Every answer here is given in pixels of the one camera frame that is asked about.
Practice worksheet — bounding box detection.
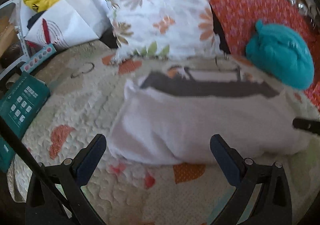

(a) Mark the light blue game box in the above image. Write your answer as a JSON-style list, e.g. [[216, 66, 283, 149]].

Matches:
[[20, 44, 56, 73]]

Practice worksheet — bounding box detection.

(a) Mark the patterned heart bedspread quilt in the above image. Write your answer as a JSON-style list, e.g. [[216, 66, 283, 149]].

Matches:
[[6, 39, 320, 225]]

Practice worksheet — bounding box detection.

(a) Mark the teal fleece bundle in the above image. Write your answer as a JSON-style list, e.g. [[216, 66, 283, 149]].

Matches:
[[245, 20, 315, 90]]

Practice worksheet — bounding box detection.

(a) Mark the red floral pillow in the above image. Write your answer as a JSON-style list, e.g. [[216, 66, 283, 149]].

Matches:
[[209, 0, 319, 108]]

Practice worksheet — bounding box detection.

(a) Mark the black cable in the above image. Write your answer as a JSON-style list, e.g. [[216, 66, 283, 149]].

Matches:
[[0, 116, 83, 215]]

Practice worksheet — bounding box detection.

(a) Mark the green cardboard box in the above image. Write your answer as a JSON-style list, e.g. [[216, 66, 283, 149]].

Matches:
[[0, 71, 51, 173]]

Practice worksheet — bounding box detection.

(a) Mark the pale pink garment grey band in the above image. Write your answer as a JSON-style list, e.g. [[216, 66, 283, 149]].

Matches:
[[107, 67, 311, 165]]

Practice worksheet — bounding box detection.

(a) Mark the white floral pillow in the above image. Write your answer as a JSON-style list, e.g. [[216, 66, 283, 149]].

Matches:
[[106, 0, 223, 64]]

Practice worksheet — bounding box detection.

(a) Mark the grey plastic chair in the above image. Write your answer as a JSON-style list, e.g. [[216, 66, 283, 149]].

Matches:
[[1, 0, 30, 79]]

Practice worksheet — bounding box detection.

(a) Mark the white plastic bag red print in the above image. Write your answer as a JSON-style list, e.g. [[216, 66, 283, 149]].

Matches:
[[20, 0, 111, 50]]

